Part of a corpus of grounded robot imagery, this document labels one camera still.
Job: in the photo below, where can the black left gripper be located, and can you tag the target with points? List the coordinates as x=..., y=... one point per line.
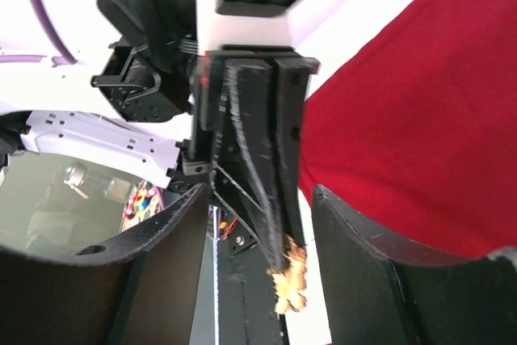
x=247, y=127

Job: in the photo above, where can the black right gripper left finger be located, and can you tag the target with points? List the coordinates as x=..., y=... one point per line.
x=139, y=287

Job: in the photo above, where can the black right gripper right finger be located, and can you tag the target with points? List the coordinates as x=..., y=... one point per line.
x=383, y=288

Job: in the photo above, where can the gold maple leaf brooch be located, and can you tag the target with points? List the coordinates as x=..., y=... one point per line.
x=290, y=285

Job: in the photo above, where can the red t-shirt garment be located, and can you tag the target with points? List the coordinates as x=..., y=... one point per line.
x=418, y=129

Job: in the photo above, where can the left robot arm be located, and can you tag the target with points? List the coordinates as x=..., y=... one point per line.
x=176, y=92

